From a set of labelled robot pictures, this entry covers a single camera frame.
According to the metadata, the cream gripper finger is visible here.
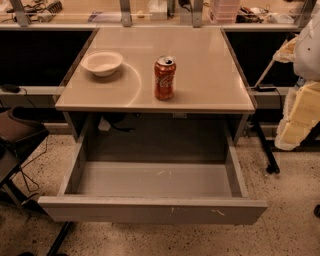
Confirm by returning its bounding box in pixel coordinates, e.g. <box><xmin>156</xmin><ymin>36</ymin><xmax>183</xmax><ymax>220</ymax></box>
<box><xmin>273</xmin><ymin>37</ymin><xmax>297</xmax><ymax>63</ymax></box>
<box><xmin>274</xmin><ymin>81</ymin><xmax>320</xmax><ymax>151</ymax></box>

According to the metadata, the white bowl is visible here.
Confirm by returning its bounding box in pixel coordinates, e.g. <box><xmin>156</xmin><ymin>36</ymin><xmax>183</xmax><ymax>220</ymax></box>
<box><xmin>81</xmin><ymin>51</ymin><xmax>123</xmax><ymax>77</ymax></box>

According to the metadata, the dark office chair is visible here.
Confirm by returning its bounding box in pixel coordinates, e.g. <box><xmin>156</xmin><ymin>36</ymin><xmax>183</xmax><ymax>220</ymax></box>
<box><xmin>0</xmin><ymin>106</ymin><xmax>49</xmax><ymax>214</ymax></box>

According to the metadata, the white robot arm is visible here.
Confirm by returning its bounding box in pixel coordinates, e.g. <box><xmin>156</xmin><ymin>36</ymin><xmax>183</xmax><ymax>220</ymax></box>
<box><xmin>273</xmin><ymin>14</ymin><xmax>320</xmax><ymax>151</ymax></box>

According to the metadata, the black power adapter left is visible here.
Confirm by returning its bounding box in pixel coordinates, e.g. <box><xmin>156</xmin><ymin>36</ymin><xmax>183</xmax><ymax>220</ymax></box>
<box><xmin>0</xmin><ymin>84</ymin><xmax>20</xmax><ymax>93</ymax></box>

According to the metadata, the grey cabinet with beige top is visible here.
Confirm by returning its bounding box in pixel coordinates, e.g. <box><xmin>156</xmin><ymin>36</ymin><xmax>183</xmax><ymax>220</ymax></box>
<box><xmin>56</xmin><ymin>27</ymin><xmax>255</xmax><ymax>155</ymax></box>

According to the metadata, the red coke can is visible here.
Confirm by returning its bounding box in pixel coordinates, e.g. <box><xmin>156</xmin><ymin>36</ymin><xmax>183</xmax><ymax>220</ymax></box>
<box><xmin>154</xmin><ymin>56</ymin><xmax>176</xmax><ymax>100</ymax></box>

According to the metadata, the pink plastic container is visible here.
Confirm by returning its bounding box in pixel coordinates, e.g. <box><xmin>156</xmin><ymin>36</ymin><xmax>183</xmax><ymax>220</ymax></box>
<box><xmin>208</xmin><ymin>0</ymin><xmax>240</xmax><ymax>24</ymax></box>

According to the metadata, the open grey top drawer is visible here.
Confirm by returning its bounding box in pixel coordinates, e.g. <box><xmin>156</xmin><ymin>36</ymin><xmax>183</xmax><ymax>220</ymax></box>
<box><xmin>39</xmin><ymin>123</ymin><xmax>267</xmax><ymax>225</ymax></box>

